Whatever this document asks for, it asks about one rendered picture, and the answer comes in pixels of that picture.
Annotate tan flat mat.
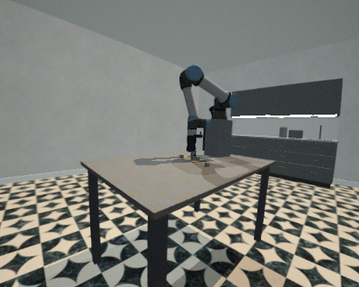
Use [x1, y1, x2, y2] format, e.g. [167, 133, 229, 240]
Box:
[182, 157, 205, 162]

